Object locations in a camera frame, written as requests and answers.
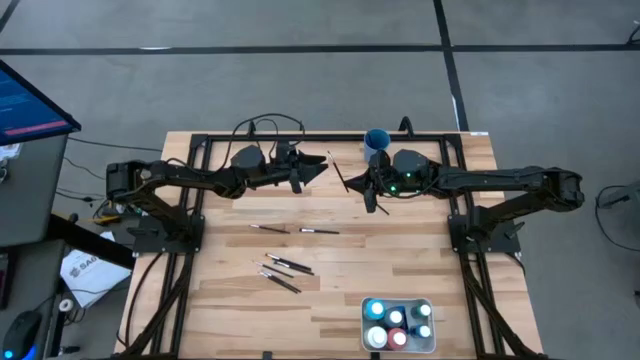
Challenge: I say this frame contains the black desk beam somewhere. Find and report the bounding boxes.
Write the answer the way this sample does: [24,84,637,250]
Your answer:
[46,213,136,270]

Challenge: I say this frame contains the dark grey paint bottle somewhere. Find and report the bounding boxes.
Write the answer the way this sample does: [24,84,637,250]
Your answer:
[383,307,405,329]

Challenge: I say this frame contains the black floor cable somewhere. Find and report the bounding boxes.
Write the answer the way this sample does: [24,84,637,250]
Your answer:
[67,135,164,152]
[593,179,640,254]

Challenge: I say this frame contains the blue plastic cup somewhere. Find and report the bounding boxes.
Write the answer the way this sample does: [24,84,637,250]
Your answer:
[363,128,393,165]

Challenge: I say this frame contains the white paint bottle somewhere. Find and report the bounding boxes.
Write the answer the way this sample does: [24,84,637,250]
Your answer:
[364,325,389,350]

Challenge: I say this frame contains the white plastic bin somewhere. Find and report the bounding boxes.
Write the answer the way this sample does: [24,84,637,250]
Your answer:
[359,296,437,355]

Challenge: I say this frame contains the black computer mouse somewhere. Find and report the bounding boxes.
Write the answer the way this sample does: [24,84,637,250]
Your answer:
[1,309,44,360]

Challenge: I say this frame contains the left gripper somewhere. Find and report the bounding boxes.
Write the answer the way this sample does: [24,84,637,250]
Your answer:
[266,140,330,196]

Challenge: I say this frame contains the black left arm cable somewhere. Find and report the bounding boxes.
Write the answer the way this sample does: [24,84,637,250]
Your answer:
[219,112,307,161]

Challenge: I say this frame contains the monitor with blue screen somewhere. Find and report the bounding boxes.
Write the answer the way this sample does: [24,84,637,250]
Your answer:
[0,58,82,147]

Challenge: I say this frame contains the black aluminium table frame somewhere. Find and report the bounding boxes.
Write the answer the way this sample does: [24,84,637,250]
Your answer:
[113,116,551,360]

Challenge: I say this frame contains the red paint bottle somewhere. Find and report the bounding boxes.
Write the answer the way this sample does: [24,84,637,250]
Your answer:
[386,327,410,351]

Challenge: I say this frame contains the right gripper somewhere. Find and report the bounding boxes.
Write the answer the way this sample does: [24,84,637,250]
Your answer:
[344,148,397,214]

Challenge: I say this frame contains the white printed paper sheet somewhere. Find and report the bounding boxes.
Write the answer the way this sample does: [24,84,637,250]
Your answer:
[59,231,133,309]

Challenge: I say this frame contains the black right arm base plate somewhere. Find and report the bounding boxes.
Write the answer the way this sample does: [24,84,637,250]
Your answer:
[447,213,522,255]

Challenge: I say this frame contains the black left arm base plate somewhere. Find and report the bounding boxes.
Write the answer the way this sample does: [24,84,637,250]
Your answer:
[131,213,206,255]

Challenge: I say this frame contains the teal paint bottle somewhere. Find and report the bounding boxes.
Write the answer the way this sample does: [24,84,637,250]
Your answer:
[363,298,387,322]

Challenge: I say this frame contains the yellow cable bundle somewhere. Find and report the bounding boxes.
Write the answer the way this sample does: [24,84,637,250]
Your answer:
[92,199,151,225]

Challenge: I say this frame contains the thick black paintbrush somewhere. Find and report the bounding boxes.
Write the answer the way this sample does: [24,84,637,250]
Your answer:
[272,261,316,277]

